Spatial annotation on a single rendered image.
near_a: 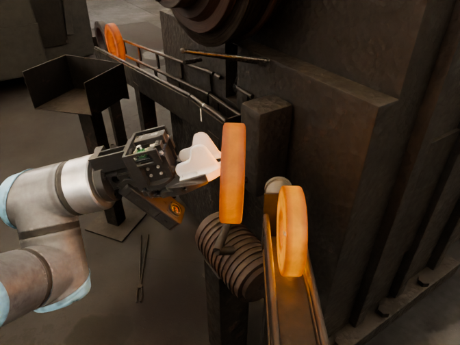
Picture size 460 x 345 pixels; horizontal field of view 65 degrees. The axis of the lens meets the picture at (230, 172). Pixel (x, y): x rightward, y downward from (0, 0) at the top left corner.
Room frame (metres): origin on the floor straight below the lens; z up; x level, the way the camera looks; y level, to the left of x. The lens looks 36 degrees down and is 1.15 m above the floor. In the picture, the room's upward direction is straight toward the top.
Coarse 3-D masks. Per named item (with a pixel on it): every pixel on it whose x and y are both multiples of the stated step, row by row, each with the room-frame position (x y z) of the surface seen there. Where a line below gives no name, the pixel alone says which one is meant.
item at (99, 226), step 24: (24, 72) 1.18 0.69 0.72; (48, 72) 1.27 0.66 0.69; (72, 72) 1.36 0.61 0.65; (96, 72) 1.31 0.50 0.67; (120, 72) 1.25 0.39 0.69; (48, 96) 1.24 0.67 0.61; (72, 96) 1.27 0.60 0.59; (96, 96) 1.11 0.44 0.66; (120, 96) 1.22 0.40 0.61; (96, 120) 1.19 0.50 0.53; (96, 144) 1.18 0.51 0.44; (120, 216) 1.20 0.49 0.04; (144, 216) 1.24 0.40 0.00; (120, 240) 1.09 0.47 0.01
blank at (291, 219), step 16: (288, 192) 0.45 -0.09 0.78; (288, 208) 0.42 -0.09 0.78; (304, 208) 0.42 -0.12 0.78; (288, 224) 0.40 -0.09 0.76; (304, 224) 0.40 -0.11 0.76; (288, 240) 0.38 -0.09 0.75; (304, 240) 0.38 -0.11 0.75; (288, 256) 0.37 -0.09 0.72; (304, 256) 0.37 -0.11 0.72; (288, 272) 0.37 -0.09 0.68
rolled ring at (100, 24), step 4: (100, 20) 1.88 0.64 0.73; (96, 24) 1.88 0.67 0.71; (100, 24) 1.83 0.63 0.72; (104, 24) 1.84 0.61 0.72; (96, 28) 1.89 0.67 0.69; (100, 28) 1.82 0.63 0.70; (104, 28) 1.81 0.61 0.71; (96, 32) 1.91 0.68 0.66; (100, 32) 1.91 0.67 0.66; (104, 32) 1.80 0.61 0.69; (96, 36) 1.92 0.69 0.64; (100, 36) 1.92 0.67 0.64; (104, 36) 1.79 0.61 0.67; (100, 40) 1.91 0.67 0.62; (104, 40) 1.80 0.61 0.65; (100, 44) 1.90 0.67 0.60; (104, 44) 1.91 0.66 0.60; (104, 48) 1.89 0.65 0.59
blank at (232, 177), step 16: (224, 128) 0.45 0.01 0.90; (240, 128) 0.45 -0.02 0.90; (224, 144) 0.42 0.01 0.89; (240, 144) 0.42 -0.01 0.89; (224, 160) 0.40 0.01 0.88; (240, 160) 0.40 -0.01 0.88; (224, 176) 0.38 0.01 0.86; (240, 176) 0.38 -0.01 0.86; (224, 192) 0.37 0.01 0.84; (240, 192) 0.37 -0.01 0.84; (224, 208) 0.37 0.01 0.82; (240, 208) 0.37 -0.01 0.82
